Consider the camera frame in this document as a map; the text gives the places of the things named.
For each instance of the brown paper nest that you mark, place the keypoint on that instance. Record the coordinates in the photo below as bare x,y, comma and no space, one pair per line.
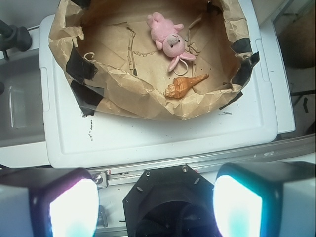
113,66

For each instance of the aluminium extrusion rail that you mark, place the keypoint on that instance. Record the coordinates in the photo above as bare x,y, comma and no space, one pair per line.
208,162

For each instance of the black clamp knob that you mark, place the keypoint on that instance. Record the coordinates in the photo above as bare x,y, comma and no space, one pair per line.
14,37

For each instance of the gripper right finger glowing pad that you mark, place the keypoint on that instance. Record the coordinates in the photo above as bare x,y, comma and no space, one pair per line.
274,199

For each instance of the orange spiral seashell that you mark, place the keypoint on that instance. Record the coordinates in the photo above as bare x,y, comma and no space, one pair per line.
181,85

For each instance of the pink plush bunny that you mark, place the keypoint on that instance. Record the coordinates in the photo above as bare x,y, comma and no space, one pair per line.
166,37

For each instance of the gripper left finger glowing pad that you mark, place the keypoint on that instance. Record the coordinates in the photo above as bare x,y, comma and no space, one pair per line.
48,202

